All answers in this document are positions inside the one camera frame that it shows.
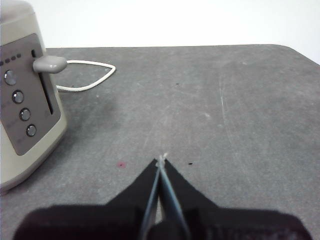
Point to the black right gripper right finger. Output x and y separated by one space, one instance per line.
225 225

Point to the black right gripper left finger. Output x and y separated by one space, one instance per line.
100 222

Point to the grey toaster lever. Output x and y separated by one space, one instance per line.
48 64

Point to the cream toaster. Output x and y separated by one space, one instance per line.
37 160

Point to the round silver toaster button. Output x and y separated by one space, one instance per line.
10 77
25 114
31 130
18 96

